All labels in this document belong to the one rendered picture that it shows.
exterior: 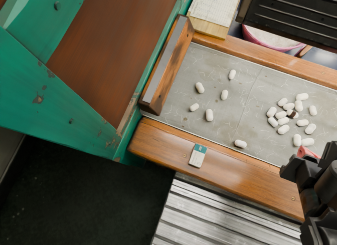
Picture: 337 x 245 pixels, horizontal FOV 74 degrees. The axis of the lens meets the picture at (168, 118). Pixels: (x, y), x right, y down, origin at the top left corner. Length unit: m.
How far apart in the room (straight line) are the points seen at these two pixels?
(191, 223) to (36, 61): 0.63
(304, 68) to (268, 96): 0.14
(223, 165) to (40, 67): 0.53
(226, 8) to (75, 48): 0.63
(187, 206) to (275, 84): 0.48
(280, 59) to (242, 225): 0.53
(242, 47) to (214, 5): 0.18
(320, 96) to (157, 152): 0.54
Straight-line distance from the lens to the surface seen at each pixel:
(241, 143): 0.69
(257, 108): 0.75
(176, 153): 0.65
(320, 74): 0.86
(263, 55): 0.81
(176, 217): 0.75
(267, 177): 0.70
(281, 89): 0.81
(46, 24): 0.25
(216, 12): 0.84
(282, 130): 0.74
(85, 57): 0.34
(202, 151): 0.64
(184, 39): 0.70
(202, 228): 0.76
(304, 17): 0.48
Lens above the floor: 1.41
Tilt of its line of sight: 75 degrees down
